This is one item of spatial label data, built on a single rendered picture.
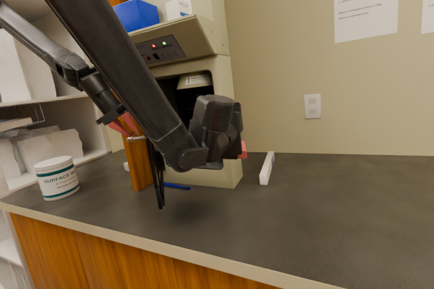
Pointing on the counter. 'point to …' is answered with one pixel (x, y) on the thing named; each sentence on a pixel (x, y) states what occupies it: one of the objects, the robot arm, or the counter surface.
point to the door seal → (159, 177)
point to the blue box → (137, 14)
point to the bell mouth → (195, 80)
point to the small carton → (177, 9)
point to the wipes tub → (57, 177)
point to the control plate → (144, 48)
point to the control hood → (182, 36)
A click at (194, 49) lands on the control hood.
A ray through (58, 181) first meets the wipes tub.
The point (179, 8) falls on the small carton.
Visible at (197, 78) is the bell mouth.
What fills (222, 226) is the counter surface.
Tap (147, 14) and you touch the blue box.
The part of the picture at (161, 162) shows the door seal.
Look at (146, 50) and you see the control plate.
